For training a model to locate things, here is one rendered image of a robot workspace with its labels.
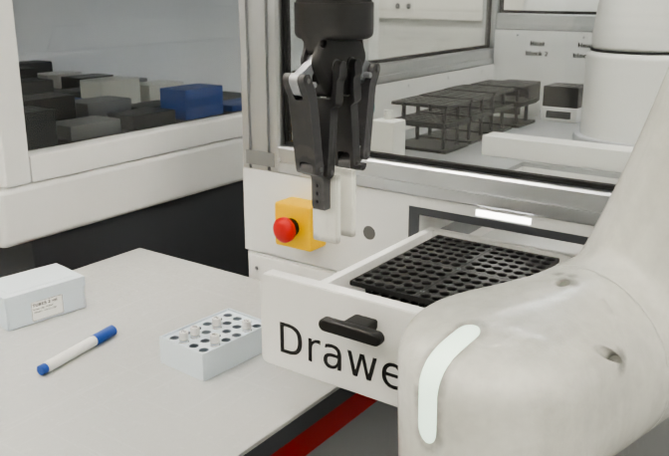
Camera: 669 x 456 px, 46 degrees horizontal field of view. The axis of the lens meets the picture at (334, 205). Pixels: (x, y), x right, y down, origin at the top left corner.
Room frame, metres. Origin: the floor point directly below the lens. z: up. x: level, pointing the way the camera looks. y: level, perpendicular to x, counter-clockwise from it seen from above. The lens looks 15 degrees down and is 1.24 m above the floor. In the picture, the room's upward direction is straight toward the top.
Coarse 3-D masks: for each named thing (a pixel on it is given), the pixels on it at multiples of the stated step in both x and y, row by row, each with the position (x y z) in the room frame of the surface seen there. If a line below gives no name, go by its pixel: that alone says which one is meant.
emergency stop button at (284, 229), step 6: (276, 222) 1.17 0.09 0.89; (282, 222) 1.16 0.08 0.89; (288, 222) 1.16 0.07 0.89; (276, 228) 1.17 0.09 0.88; (282, 228) 1.16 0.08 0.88; (288, 228) 1.15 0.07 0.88; (294, 228) 1.16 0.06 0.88; (276, 234) 1.17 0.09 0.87; (282, 234) 1.16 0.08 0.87; (288, 234) 1.15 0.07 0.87; (294, 234) 1.16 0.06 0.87; (282, 240) 1.16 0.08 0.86; (288, 240) 1.16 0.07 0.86
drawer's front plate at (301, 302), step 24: (264, 288) 0.83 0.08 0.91; (288, 288) 0.82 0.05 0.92; (312, 288) 0.80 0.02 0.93; (336, 288) 0.79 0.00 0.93; (264, 312) 0.84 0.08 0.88; (288, 312) 0.82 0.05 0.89; (312, 312) 0.80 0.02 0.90; (336, 312) 0.78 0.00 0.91; (360, 312) 0.76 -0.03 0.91; (384, 312) 0.74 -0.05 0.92; (408, 312) 0.73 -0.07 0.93; (264, 336) 0.84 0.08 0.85; (288, 336) 0.82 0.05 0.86; (312, 336) 0.80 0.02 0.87; (336, 336) 0.78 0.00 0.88; (384, 336) 0.74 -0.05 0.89; (288, 360) 0.82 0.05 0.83; (312, 360) 0.80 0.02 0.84; (336, 360) 0.78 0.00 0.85; (384, 360) 0.74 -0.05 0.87; (336, 384) 0.78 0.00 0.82; (360, 384) 0.76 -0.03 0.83; (384, 384) 0.74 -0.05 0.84
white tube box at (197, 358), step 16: (208, 320) 1.01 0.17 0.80; (224, 320) 1.01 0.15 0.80; (240, 320) 1.01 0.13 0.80; (256, 320) 1.01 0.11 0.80; (176, 336) 0.96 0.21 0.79; (208, 336) 0.96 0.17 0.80; (224, 336) 0.96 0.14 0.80; (240, 336) 0.96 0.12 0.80; (256, 336) 0.97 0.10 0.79; (160, 352) 0.95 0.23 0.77; (176, 352) 0.93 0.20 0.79; (192, 352) 0.91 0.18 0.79; (208, 352) 0.90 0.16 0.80; (224, 352) 0.93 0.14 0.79; (240, 352) 0.95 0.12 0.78; (256, 352) 0.97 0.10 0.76; (176, 368) 0.93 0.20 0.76; (192, 368) 0.91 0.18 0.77; (208, 368) 0.90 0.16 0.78; (224, 368) 0.92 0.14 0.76
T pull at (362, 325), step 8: (320, 320) 0.75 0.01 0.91; (328, 320) 0.74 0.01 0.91; (336, 320) 0.74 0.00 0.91; (352, 320) 0.74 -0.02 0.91; (360, 320) 0.74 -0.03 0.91; (368, 320) 0.74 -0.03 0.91; (376, 320) 0.75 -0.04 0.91; (320, 328) 0.75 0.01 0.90; (328, 328) 0.74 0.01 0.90; (336, 328) 0.73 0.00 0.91; (344, 328) 0.73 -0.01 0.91; (352, 328) 0.72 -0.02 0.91; (360, 328) 0.72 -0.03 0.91; (368, 328) 0.72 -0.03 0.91; (376, 328) 0.74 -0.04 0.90; (344, 336) 0.73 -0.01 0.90; (352, 336) 0.72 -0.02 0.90; (360, 336) 0.72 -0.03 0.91; (368, 336) 0.71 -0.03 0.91; (376, 336) 0.71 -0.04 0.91; (376, 344) 0.71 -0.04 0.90
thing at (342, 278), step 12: (432, 228) 1.12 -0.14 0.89; (408, 240) 1.06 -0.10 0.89; (420, 240) 1.08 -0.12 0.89; (468, 240) 1.08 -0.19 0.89; (480, 240) 1.07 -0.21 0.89; (492, 240) 1.06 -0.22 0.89; (384, 252) 1.01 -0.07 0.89; (396, 252) 1.03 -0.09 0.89; (540, 252) 1.01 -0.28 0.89; (552, 252) 1.01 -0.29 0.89; (360, 264) 0.96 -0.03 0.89; (372, 264) 0.98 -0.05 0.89; (336, 276) 0.92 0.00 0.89; (348, 276) 0.93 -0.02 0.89; (348, 288) 0.93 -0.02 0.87; (360, 288) 0.95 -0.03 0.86
